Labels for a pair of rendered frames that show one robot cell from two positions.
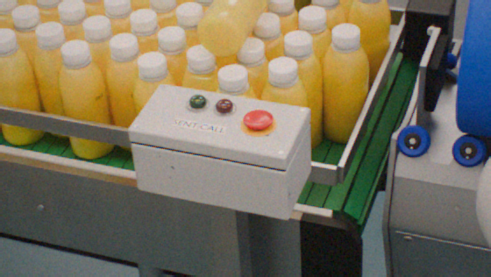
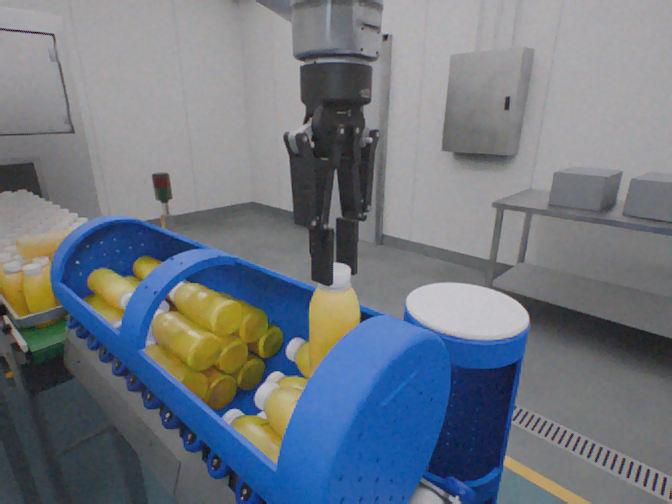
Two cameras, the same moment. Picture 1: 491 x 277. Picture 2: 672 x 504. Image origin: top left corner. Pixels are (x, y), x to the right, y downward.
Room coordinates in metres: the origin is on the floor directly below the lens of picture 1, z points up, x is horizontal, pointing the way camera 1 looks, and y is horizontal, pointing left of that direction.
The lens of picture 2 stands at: (0.39, -1.18, 1.47)
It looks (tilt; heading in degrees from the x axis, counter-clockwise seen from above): 20 degrees down; 19
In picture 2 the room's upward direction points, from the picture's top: straight up
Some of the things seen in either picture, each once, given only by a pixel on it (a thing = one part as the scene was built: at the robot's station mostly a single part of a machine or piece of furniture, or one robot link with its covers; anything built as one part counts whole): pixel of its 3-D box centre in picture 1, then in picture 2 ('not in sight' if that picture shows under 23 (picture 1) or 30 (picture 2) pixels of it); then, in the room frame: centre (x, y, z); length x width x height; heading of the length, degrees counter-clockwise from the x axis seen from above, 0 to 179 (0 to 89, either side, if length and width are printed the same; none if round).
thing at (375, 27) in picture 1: (368, 38); not in sight; (1.27, -0.21, 0.98); 0.07 x 0.07 x 0.16
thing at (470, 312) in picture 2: not in sight; (464, 307); (1.30, -1.20, 1.03); 0.28 x 0.28 x 0.01
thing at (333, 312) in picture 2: not in sight; (334, 337); (0.81, -1.03, 1.20); 0.07 x 0.07 x 0.16
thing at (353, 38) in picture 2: not in sight; (336, 34); (0.81, -1.03, 1.55); 0.09 x 0.09 x 0.06
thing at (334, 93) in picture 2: not in sight; (335, 112); (0.81, -1.03, 1.47); 0.08 x 0.07 x 0.09; 157
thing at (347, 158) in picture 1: (376, 89); (104, 297); (1.16, -0.20, 0.96); 0.40 x 0.01 x 0.03; 158
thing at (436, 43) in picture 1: (432, 83); not in sight; (1.13, -0.28, 0.99); 0.10 x 0.02 x 0.12; 158
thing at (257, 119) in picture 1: (258, 121); not in sight; (0.92, -0.02, 1.11); 0.04 x 0.04 x 0.01
